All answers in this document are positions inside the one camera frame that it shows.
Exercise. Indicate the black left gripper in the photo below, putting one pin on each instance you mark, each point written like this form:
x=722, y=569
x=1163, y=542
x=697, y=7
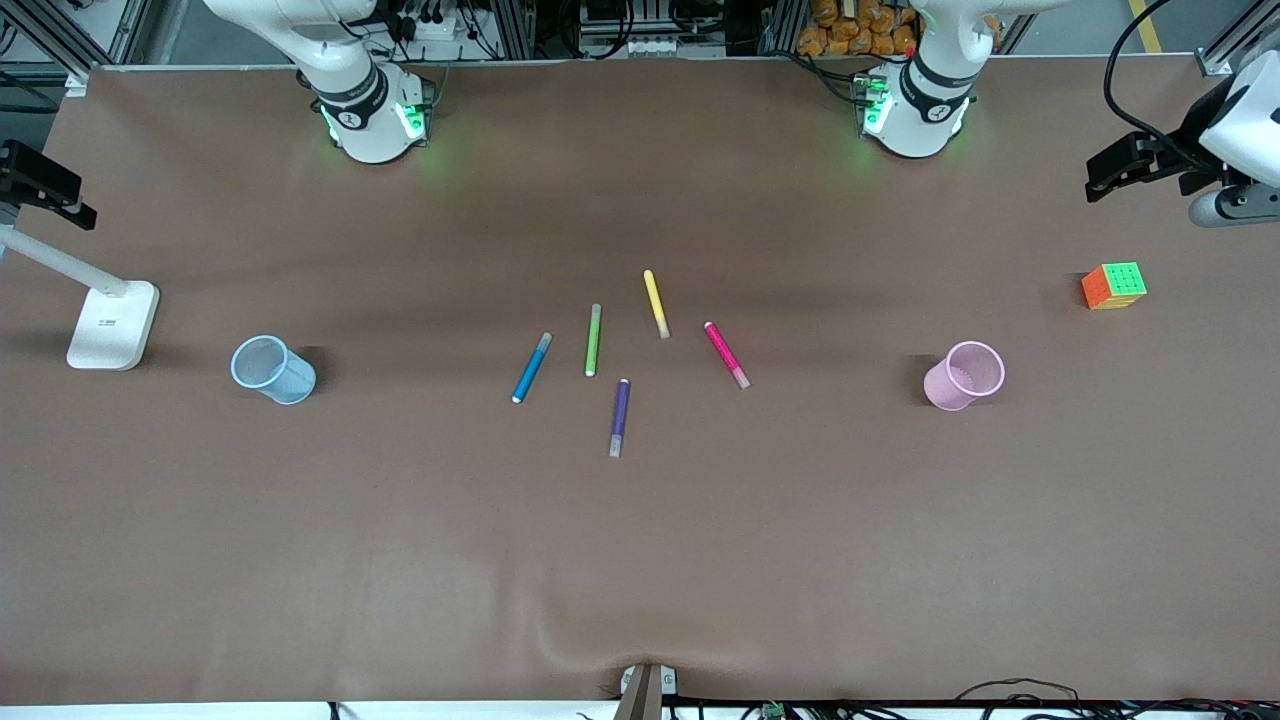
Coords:
x=1186, y=156

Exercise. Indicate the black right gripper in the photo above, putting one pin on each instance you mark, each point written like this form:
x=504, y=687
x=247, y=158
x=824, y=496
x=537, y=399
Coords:
x=30, y=180

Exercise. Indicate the blue marker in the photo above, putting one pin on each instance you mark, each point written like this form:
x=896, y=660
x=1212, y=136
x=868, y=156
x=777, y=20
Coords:
x=530, y=369

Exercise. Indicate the pink marker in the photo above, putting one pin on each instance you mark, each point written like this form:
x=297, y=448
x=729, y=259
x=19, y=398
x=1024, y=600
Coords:
x=725, y=353

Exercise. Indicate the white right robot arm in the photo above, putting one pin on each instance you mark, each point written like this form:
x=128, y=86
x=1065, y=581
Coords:
x=365, y=110

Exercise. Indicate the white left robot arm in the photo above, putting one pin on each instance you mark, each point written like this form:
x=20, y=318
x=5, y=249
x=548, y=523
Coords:
x=920, y=110

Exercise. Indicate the white desk lamp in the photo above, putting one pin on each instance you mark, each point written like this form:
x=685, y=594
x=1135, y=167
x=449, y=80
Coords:
x=112, y=325

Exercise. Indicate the multicoloured puzzle cube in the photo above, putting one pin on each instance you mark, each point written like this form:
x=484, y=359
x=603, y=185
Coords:
x=1113, y=287

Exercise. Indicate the light blue mesh cup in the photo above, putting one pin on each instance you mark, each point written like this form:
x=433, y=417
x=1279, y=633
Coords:
x=275, y=370

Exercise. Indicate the pink mesh cup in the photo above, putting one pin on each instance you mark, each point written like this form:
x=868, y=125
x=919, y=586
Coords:
x=962, y=378

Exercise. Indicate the orange snack bag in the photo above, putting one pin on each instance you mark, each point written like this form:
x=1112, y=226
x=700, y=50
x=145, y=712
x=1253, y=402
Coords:
x=855, y=25

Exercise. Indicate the white power strip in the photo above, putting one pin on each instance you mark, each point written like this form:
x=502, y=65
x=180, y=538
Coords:
x=432, y=25

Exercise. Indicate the yellow marker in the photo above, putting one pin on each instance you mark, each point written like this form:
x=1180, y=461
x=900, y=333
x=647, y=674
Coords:
x=655, y=303

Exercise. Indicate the green marker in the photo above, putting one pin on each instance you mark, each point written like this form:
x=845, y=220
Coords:
x=593, y=341

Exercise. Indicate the purple marker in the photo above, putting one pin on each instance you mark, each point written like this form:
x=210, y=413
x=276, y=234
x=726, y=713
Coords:
x=620, y=415

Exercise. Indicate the grey table clamp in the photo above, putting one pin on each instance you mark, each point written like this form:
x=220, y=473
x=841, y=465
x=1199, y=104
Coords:
x=645, y=690

